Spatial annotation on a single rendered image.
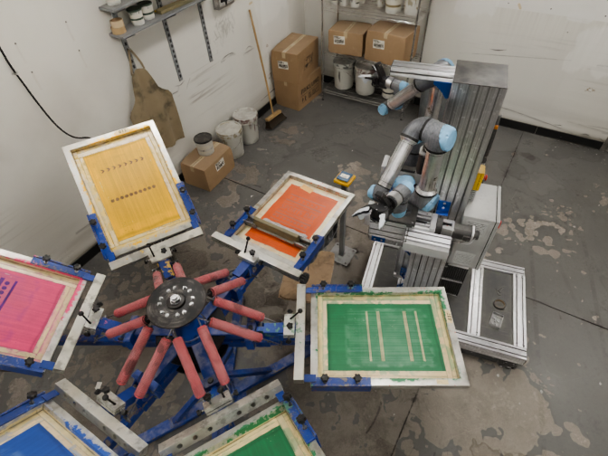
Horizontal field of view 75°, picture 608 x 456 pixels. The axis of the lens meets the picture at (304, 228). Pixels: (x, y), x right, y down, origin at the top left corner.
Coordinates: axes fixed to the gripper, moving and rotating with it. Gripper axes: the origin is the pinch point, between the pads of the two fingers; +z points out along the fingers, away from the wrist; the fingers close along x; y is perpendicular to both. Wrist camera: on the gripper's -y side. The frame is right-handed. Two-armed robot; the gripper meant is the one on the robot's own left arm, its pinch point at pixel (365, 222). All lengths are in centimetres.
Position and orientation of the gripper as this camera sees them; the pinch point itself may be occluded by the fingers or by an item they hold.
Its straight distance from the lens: 181.2
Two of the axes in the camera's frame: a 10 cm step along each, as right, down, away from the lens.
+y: 1.4, 7.4, 6.6
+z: -6.9, 5.5, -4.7
